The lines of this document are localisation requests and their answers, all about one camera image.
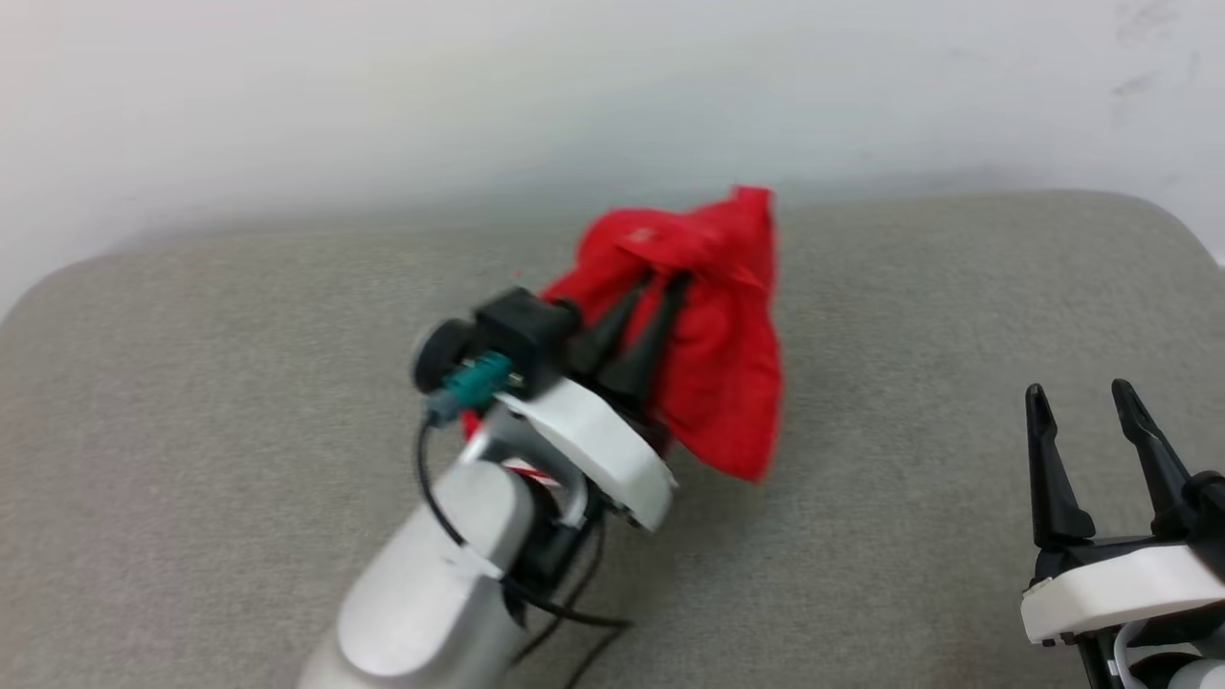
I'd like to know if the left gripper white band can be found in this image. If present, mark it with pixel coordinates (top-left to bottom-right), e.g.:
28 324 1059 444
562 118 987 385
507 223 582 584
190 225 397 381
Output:
496 274 692 534

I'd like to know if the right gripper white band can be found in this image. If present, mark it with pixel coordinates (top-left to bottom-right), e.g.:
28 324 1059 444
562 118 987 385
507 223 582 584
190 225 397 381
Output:
1019 378 1225 648

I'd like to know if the red garment with white stripes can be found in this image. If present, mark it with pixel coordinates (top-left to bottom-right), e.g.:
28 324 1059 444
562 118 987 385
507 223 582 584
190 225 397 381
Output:
541 185 786 482

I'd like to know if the grey fabric sofa cushion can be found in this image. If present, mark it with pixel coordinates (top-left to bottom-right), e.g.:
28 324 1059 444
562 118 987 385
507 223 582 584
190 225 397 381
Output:
0 189 1225 689

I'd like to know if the teal cable connector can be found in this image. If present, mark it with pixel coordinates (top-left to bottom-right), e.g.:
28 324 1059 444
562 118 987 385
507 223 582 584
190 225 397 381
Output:
426 351 523 428

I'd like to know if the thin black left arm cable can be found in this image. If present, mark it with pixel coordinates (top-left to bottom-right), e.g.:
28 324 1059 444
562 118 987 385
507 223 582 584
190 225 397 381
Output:
413 419 633 689

